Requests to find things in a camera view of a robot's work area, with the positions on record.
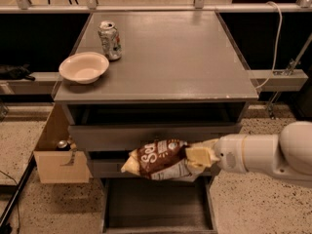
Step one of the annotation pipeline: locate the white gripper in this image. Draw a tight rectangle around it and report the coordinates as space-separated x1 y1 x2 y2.
185 135 247 174

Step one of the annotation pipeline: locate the black floor rail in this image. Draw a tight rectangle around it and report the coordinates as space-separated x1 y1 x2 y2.
0 157 35 234

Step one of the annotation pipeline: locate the grey drawer cabinet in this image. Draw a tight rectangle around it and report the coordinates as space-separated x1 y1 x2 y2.
52 11 259 180

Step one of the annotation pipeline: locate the cardboard box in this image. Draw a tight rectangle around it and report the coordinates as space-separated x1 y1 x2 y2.
33 104 90 184

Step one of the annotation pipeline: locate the brown chip bag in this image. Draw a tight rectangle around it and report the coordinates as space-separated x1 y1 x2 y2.
126 139 206 175

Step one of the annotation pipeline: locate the top grey drawer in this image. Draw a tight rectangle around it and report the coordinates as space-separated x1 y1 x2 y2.
68 123 242 151

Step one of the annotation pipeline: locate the can in cardboard box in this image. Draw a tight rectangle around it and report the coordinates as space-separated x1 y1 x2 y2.
57 139 70 151

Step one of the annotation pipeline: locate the black object on ledge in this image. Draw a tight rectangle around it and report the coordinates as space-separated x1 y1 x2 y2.
0 64 35 81

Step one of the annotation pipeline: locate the white bowl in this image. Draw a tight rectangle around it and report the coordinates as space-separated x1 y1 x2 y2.
58 52 109 84

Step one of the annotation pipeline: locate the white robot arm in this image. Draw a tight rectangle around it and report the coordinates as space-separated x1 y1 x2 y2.
185 121 312 187

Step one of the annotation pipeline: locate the bottom grey drawer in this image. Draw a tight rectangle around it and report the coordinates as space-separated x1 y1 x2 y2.
100 176 218 234

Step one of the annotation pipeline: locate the white cable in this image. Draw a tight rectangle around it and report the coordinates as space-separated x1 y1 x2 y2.
253 1 284 91

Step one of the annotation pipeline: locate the crushed soda can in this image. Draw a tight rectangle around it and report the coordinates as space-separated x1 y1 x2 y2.
97 20 122 60

